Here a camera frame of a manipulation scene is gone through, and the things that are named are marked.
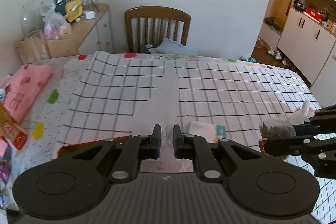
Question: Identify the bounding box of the white wall cupboard unit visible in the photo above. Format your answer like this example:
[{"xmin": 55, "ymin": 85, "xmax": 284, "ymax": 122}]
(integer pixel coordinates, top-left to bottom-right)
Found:
[{"xmin": 259, "ymin": 0, "xmax": 335, "ymax": 107}]

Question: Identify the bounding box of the pink items plastic bag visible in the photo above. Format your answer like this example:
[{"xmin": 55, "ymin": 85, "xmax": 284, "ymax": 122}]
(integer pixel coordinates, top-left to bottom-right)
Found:
[{"xmin": 43, "ymin": 12, "xmax": 72, "ymax": 40}]

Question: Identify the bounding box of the white tissue pack teal print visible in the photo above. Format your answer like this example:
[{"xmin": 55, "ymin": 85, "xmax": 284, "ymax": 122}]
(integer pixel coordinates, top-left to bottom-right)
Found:
[{"xmin": 186, "ymin": 121, "xmax": 226, "ymax": 143}]

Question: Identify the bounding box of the yellow alarm clock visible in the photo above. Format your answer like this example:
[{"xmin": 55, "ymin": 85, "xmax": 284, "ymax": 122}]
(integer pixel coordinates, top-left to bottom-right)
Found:
[{"xmin": 65, "ymin": 0, "xmax": 83, "ymax": 23}]

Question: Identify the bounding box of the clear plastic bag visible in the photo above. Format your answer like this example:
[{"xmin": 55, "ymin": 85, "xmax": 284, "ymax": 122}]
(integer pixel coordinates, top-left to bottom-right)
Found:
[{"xmin": 130, "ymin": 64, "xmax": 193, "ymax": 173}]

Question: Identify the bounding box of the white plush bunny toy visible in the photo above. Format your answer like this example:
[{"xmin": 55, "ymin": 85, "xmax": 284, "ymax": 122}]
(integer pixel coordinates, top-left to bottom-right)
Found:
[{"xmin": 289, "ymin": 100, "xmax": 315, "ymax": 125}]

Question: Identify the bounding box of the blue cushion on chair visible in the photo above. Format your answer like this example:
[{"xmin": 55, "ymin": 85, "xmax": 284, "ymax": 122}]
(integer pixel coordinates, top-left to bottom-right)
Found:
[{"xmin": 149, "ymin": 38, "xmax": 198, "ymax": 56}]

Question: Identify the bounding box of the brown wooden chair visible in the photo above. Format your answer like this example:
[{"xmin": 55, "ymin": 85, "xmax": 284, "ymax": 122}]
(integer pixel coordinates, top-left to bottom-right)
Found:
[{"xmin": 124, "ymin": 6, "xmax": 191, "ymax": 53}]

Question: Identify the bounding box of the dried herb sachet bag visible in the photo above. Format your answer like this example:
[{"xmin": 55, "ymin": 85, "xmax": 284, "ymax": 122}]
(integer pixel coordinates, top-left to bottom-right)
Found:
[{"xmin": 259, "ymin": 118, "xmax": 296, "ymax": 138}]

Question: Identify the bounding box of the wooden white side cabinet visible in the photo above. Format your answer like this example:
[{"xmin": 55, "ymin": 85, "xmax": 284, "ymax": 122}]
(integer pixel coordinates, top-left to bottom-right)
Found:
[{"xmin": 66, "ymin": 3, "xmax": 113, "ymax": 55}]

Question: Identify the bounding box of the pink folded towel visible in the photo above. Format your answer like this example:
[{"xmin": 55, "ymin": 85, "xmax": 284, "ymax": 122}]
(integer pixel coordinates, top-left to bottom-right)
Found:
[{"xmin": 3, "ymin": 64, "xmax": 53, "ymax": 124}]

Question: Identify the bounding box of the pink label white sachet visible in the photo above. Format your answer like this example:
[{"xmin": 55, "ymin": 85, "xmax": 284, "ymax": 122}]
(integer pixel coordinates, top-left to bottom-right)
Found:
[{"xmin": 259, "ymin": 138, "xmax": 268, "ymax": 154}]

